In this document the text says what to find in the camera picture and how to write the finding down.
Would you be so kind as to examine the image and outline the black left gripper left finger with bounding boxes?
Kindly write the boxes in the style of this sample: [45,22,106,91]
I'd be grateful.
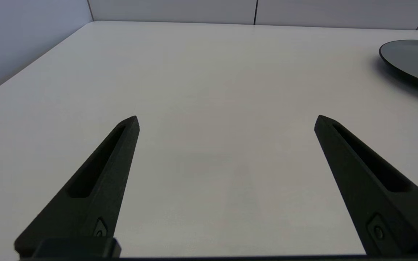
[14,116,140,258]

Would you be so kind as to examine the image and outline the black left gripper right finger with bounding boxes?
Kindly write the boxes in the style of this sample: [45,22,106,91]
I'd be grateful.
[314,115,418,258]

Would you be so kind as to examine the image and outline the dark grey round plate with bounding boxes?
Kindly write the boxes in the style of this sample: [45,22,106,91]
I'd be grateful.
[379,40,418,89]

